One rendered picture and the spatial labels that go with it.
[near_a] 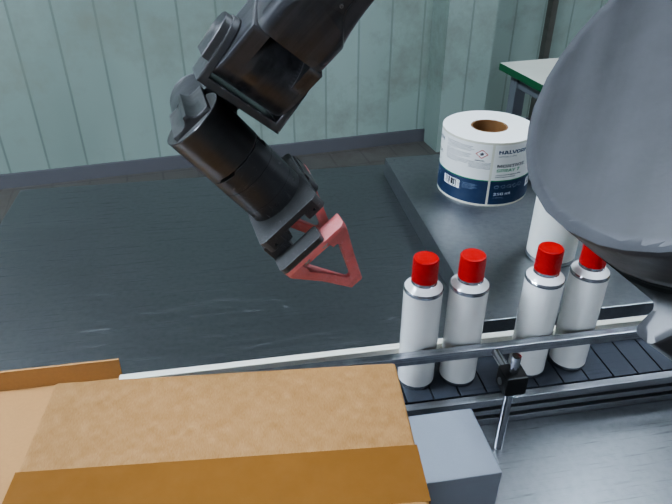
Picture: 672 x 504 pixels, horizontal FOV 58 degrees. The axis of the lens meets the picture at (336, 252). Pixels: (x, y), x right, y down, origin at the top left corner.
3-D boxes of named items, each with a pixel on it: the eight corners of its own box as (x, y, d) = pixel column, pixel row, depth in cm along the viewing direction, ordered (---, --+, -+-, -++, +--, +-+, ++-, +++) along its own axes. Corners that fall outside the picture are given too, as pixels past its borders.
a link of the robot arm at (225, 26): (229, 13, 45) (317, 79, 50) (211, -11, 55) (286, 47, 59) (144, 142, 48) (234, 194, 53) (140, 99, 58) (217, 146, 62)
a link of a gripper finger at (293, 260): (365, 233, 61) (306, 174, 56) (392, 270, 55) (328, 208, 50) (316, 278, 62) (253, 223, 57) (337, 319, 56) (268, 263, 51)
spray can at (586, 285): (574, 346, 93) (605, 230, 83) (591, 369, 89) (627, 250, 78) (542, 349, 93) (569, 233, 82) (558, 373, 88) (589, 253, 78)
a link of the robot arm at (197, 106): (159, 146, 48) (211, 95, 47) (155, 117, 53) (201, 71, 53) (222, 200, 52) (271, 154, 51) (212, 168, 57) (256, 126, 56)
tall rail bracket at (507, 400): (492, 413, 88) (509, 324, 80) (512, 454, 82) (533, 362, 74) (470, 416, 88) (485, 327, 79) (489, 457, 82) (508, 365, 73)
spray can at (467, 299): (467, 360, 91) (485, 242, 80) (480, 384, 86) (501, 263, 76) (434, 364, 90) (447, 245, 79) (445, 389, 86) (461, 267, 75)
